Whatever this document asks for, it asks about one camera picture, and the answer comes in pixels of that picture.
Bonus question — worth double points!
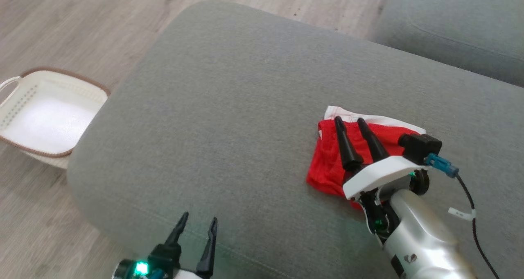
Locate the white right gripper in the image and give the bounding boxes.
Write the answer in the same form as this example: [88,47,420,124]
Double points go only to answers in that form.
[334,116,431,235]

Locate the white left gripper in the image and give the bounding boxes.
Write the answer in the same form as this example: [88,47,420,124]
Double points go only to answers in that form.
[112,211,219,279]

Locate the white cable tie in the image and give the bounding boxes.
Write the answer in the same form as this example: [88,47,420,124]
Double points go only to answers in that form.
[448,207,477,222]

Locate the red shorts with white trim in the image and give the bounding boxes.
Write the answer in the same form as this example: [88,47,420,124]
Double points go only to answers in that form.
[306,105,427,211]

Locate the grey sofa cushion with seam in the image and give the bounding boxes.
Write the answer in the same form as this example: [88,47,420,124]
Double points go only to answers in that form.
[368,0,524,88]

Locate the white laundry basket brown rim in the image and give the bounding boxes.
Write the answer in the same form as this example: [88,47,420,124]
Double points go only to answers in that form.
[0,67,111,170]

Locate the right black cable blue connector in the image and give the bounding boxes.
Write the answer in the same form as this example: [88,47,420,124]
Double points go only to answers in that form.
[423,153,501,279]

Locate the large grey sofa seat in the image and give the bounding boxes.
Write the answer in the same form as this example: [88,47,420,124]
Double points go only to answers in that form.
[67,0,524,279]

